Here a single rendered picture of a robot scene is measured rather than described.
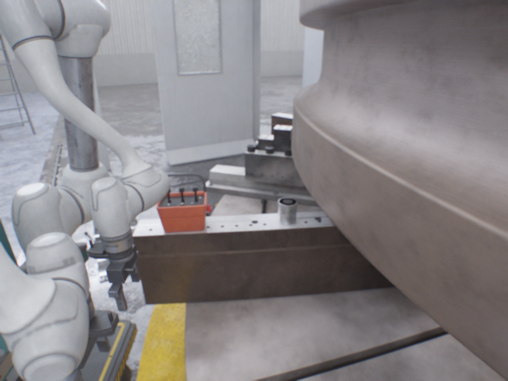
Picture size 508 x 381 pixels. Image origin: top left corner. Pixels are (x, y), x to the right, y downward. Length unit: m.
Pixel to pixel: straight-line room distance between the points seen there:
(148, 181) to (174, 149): 3.26
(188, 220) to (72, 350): 0.84
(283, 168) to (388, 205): 1.52
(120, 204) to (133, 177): 0.12
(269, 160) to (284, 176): 0.16
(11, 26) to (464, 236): 1.09
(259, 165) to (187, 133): 2.09
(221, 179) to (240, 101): 2.06
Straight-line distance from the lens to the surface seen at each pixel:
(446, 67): 0.88
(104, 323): 0.80
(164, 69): 4.08
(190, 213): 1.29
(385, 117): 1.02
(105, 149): 4.19
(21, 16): 0.98
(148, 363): 1.79
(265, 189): 2.46
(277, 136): 2.33
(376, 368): 1.39
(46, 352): 0.56
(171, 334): 1.88
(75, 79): 1.12
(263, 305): 1.53
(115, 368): 1.40
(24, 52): 0.97
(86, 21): 1.08
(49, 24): 1.01
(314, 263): 1.48
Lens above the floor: 1.39
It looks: 25 degrees down
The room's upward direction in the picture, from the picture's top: straight up
